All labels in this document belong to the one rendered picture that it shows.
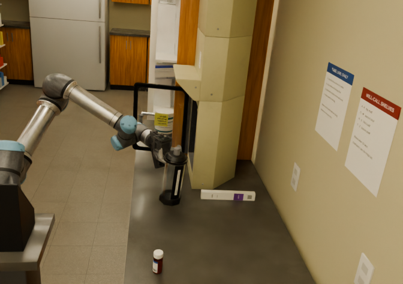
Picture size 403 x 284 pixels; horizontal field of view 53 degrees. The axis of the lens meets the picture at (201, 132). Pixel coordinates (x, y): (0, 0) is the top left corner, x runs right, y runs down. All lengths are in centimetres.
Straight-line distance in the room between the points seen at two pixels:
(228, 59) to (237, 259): 87
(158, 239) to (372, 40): 108
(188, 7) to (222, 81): 49
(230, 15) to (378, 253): 111
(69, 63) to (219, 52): 527
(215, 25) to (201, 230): 89
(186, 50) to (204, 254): 109
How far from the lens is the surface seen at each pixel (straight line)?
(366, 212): 134
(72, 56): 693
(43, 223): 185
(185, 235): 174
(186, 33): 219
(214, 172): 205
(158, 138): 183
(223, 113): 194
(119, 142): 192
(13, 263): 167
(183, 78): 186
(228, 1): 183
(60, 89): 190
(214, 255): 165
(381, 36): 132
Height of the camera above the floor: 196
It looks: 21 degrees down
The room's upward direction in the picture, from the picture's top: 5 degrees clockwise
